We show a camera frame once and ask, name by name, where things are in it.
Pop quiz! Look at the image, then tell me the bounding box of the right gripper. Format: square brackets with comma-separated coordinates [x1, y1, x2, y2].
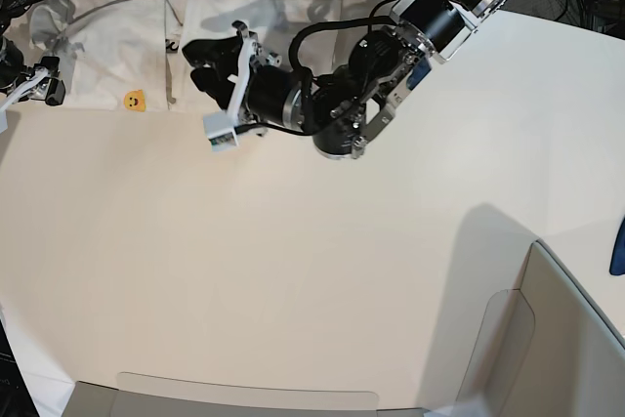
[0, 38, 65, 105]

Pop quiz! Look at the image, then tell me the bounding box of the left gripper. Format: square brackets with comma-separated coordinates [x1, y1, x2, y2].
[182, 36, 315, 137]

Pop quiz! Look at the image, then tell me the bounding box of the white printed t-shirt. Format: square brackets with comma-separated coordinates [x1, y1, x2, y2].
[28, 0, 380, 113]

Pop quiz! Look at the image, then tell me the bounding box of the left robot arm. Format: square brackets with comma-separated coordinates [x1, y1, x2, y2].
[182, 0, 507, 159]

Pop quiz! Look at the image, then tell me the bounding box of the grey cardboard box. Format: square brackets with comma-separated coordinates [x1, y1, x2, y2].
[64, 240, 624, 416]

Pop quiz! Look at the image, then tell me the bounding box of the blue cloth at edge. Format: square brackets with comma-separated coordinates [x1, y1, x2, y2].
[608, 219, 625, 276]

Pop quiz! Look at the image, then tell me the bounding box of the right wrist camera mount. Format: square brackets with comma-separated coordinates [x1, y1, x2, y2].
[1, 56, 60, 133]

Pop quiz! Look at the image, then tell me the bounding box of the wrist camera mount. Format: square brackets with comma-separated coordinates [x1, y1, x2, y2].
[202, 21, 262, 152]
[1, 56, 60, 133]

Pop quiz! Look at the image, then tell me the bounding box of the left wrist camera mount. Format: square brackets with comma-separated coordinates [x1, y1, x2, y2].
[202, 21, 262, 152]

